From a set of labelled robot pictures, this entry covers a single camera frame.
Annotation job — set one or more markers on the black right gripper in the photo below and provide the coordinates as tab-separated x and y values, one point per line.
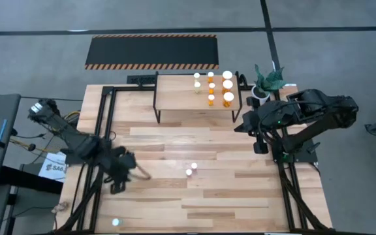
266	119

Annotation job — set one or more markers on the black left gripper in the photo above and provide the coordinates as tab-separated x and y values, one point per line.
121	163

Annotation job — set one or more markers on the pale yellow-green pill bottle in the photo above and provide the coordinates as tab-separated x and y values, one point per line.
197	85

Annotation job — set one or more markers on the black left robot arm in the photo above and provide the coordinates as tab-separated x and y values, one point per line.
77	143

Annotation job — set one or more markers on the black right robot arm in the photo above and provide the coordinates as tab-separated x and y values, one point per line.
322	111

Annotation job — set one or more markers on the green plant in white pot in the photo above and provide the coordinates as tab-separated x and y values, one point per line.
260	96

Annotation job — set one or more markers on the brown twine bundle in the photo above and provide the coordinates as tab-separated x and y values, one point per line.
60	207

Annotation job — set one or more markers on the white paper sign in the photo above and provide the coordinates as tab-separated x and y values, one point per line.
52	168

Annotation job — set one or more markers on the pink pill bottle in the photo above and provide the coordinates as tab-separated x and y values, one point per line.
194	165

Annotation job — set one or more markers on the black stand bar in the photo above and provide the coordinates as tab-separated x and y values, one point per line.
28	179

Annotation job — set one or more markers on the black hazard-striped floor mat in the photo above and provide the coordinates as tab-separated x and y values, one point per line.
152	52

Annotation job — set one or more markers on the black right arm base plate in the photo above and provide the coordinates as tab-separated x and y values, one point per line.
305	153

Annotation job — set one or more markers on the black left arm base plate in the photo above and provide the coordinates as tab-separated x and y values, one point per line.
73	160

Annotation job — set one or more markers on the black aluminium rig frame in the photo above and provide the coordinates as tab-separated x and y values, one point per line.
102	107

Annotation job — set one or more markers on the wooden shelf with black frame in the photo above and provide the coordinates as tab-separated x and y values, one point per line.
178	94

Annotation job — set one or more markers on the black perforated bracket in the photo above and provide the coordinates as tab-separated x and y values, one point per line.
139	79

